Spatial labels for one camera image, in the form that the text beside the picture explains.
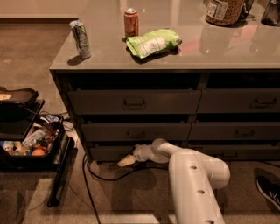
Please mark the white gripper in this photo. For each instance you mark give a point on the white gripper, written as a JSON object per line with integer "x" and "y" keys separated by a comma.
{"x": 142, "y": 154}

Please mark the drawer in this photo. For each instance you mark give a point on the drawer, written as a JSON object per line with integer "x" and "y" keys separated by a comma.
{"x": 239, "y": 152}
{"x": 133, "y": 131}
{"x": 235, "y": 131}
{"x": 116, "y": 102}
{"x": 247, "y": 100}
{"x": 110, "y": 153}

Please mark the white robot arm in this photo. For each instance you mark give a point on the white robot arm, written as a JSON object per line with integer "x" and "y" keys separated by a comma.
{"x": 194, "y": 176}

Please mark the dark grey drawer cabinet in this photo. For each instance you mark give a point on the dark grey drawer cabinet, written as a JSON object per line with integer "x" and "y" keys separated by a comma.
{"x": 246, "y": 55}

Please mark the black floor bar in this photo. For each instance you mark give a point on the black floor bar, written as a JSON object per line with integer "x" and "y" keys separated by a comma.
{"x": 61, "y": 174}

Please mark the orange fruit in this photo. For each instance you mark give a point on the orange fruit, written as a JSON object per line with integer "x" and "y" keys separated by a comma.
{"x": 38, "y": 152}

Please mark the black bin with items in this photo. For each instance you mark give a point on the black bin with items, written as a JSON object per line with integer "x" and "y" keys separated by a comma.
{"x": 45, "y": 133}

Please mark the green chip bag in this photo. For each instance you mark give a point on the green chip bag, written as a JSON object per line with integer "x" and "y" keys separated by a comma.
{"x": 154, "y": 42}

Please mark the black case lid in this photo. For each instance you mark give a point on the black case lid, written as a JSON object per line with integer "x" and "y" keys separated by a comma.
{"x": 23, "y": 97}

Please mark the silver tall can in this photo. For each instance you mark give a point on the silver tall can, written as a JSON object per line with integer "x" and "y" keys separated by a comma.
{"x": 81, "y": 39}

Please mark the orange soda can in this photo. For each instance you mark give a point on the orange soda can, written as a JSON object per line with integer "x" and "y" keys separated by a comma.
{"x": 131, "y": 22}

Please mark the black sneaker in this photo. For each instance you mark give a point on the black sneaker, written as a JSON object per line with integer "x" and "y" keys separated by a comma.
{"x": 270, "y": 191}

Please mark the large jar with label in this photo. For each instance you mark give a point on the large jar with label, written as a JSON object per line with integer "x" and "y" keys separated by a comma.
{"x": 223, "y": 12}

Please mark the dark glass object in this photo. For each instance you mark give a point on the dark glass object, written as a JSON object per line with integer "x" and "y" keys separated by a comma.
{"x": 271, "y": 13}

